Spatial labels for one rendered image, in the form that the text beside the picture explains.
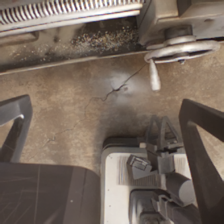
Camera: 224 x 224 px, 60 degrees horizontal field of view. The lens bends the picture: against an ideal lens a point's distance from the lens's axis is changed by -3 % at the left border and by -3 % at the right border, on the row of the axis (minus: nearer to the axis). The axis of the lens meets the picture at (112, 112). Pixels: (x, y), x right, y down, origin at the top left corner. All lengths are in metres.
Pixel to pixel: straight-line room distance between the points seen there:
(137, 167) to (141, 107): 0.77
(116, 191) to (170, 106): 0.61
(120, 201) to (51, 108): 0.69
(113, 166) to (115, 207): 0.24
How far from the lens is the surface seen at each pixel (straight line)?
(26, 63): 0.93
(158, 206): 0.62
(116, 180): 1.10
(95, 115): 1.27
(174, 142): 0.54
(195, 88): 1.37
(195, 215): 0.55
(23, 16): 0.61
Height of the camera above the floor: 1.25
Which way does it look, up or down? 84 degrees down
